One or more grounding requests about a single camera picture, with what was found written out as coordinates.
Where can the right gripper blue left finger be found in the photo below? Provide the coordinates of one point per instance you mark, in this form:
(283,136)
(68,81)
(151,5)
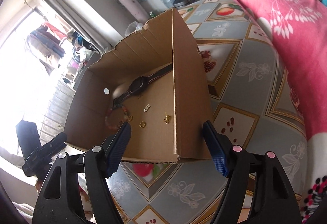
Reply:
(115,151)

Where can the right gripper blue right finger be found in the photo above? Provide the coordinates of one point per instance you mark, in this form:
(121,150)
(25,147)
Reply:
(218,146)

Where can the silver rhinestone bar clip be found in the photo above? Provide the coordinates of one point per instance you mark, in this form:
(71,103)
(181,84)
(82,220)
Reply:
(146,108)

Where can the gold rhinestone tree brooch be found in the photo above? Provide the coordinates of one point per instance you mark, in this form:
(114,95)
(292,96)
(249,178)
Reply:
(167,118)

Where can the purple kids smartwatch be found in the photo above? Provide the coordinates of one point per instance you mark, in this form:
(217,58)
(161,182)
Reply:
(140,84)

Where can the fruit pattern table cloth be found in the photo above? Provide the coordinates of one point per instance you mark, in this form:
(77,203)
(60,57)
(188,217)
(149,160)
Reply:
(252,103)

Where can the brown cardboard box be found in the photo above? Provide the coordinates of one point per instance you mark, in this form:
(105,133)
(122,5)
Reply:
(182,93)

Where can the pink rolled mat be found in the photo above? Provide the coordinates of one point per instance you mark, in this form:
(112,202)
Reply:
(135,8)

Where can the pink floral blanket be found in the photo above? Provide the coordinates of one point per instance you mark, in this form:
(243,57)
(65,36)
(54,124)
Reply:
(297,29)

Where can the white curtain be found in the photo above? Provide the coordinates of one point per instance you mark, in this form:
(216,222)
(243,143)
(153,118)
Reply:
(88,23)

